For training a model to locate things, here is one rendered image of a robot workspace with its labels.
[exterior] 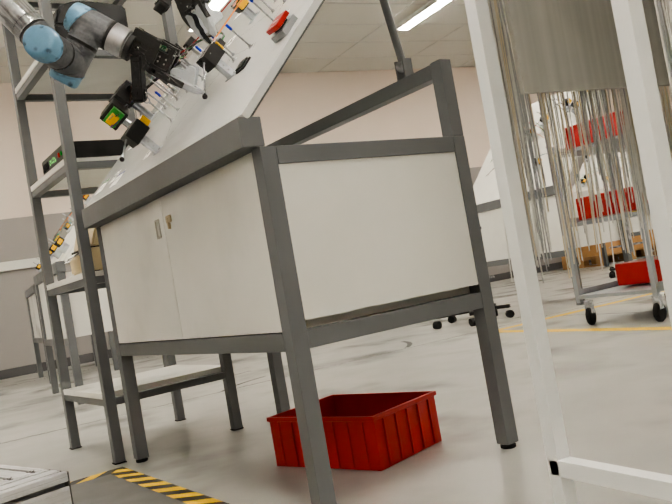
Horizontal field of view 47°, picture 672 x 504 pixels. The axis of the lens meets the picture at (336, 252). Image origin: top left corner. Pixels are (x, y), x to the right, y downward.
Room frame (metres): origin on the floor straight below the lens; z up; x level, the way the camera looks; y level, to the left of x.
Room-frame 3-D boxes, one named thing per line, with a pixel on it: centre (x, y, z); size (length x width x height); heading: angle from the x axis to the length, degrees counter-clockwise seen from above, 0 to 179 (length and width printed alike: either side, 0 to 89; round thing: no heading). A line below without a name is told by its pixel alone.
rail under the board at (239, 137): (2.09, 0.46, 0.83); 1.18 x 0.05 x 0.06; 34
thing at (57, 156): (2.90, 0.83, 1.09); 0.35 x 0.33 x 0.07; 34
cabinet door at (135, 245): (2.33, 0.60, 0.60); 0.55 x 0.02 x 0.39; 34
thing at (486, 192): (6.09, -1.67, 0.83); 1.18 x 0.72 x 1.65; 28
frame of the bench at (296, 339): (2.27, 0.21, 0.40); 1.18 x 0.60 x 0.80; 34
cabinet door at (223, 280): (1.88, 0.29, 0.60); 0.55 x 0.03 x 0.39; 34
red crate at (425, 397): (2.16, 0.03, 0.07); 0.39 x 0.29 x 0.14; 49
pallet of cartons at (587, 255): (11.21, -3.97, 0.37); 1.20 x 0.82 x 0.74; 114
